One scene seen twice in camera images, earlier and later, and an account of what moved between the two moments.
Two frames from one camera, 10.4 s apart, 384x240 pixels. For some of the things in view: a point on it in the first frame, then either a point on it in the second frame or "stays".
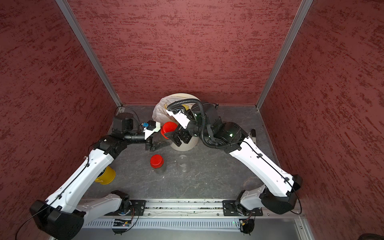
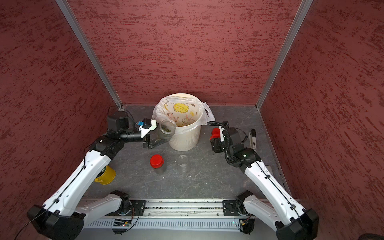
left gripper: x=149 y=143 stays
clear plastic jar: x=183 y=163 stays
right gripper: x=177 y=136 -> x=215 y=145
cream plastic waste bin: x=194 y=142 stays
